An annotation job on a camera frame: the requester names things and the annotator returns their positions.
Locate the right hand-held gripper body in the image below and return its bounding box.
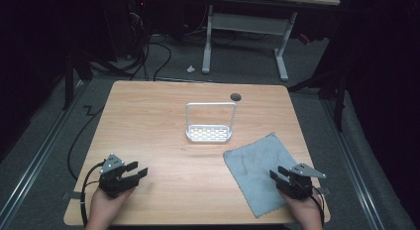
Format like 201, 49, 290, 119
279, 162, 327, 201

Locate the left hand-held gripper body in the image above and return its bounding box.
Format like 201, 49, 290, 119
97, 153, 134, 200

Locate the grey cloth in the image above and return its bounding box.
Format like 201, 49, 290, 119
222, 132, 301, 219

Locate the white rack with perforated base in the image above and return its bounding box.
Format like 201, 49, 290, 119
184, 101, 238, 144

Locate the black metal stand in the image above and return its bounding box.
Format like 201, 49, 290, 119
61, 51, 94, 111
286, 65, 349, 133

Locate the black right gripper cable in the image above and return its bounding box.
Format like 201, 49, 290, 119
310, 185, 327, 226

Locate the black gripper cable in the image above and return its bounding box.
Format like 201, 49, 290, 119
79, 161, 107, 228
310, 185, 327, 226

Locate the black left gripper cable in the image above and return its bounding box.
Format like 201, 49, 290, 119
79, 161, 107, 228

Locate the black cable on floor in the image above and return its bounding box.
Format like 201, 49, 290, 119
66, 104, 106, 182

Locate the metal floor rail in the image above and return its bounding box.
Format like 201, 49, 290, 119
0, 80, 87, 226
320, 98, 386, 230

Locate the bundle of black floor cables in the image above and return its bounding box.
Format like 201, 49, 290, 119
88, 11, 173, 82

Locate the white desk frame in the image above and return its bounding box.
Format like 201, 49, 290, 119
201, 4, 298, 82

